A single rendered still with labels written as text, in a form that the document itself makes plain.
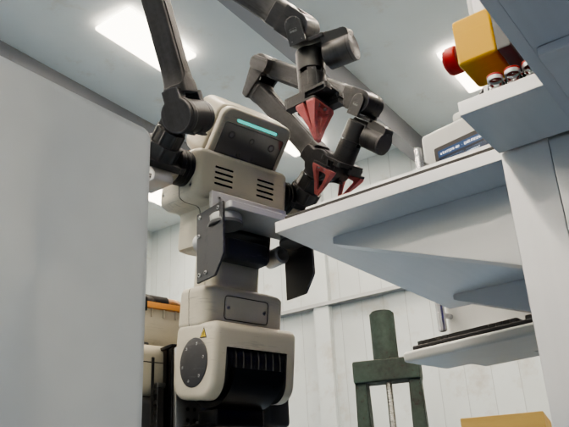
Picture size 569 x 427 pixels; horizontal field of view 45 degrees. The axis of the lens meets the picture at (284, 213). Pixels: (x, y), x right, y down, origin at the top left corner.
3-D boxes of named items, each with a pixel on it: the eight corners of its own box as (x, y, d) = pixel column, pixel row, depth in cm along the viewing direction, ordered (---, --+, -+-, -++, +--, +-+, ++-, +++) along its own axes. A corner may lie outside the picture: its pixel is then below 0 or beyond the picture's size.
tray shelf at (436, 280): (664, 263, 143) (661, 254, 144) (562, 140, 91) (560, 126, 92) (450, 308, 169) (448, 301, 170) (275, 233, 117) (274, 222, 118)
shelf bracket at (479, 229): (549, 267, 99) (532, 185, 104) (542, 262, 97) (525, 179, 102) (347, 313, 117) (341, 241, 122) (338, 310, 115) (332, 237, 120)
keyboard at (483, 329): (578, 325, 169) (577, 316, 170) (550, 318, 160) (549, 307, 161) (443, 356, 195) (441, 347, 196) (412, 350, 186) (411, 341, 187)
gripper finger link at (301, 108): (328, 125, 127) (323, 82, 131) (297, 139, 131) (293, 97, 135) (348, 138, 132) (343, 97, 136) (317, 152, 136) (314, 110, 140)
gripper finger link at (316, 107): (317, 130, 128) (313, 87, 132) (287, 143, 132) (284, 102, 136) (338, 143, 133) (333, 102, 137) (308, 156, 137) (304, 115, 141)
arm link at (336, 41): (300, 26, 144) (282, 19, 137) (350, 5, 139) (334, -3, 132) (315, 80, 144) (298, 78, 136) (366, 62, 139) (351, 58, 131)
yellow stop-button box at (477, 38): (529, 69, 93) (520, 26, 96) (510, 44, 88) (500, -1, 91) (477, 90, 97) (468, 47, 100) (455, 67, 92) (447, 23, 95)
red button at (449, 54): (477, 72, 96) (473, 48, 98) (466, 59, 93) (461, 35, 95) (452, 82, 98) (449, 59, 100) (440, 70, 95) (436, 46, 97)
